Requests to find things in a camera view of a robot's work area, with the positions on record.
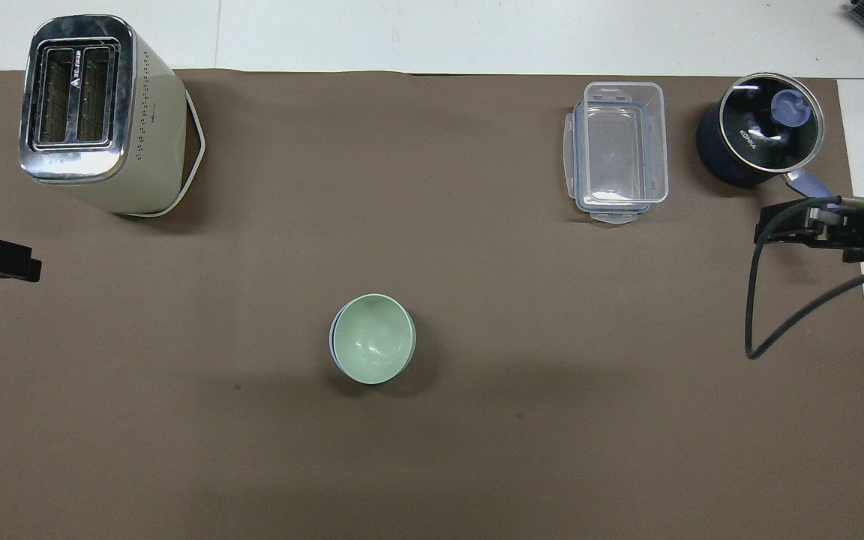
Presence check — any black cable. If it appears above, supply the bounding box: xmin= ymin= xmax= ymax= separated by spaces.
xmin=745 ymin=196 xmax=864 ymax=361

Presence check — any blue bowl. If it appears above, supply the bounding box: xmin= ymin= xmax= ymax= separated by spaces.
xmin=328 ymin=306 xmax=362 ymax=380

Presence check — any dark blue pot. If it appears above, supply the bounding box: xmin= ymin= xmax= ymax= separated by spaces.
xmin=695 ymin=94 xmax=835 ymax=201

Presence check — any glass pot lid, blue knob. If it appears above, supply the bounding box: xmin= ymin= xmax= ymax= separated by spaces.
xmin=718 ymin=72 xmax=827 ymax=176

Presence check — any green bowl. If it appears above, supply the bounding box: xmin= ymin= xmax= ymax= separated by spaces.
xmin=331 ymin=293 xmax=418 ymax=386

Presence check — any clear lid with blue seal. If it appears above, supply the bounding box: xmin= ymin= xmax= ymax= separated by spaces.
xmin=564 ymin=101 xmax=658 ymax=227

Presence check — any cream toaster with chrome top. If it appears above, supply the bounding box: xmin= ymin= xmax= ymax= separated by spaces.
xmin=18 ymin=13 xmax=207 ymax=220

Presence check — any clear plastic container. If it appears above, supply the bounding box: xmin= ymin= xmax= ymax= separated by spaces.
xmin=572 ymin=81 xmax=671 ymax=209

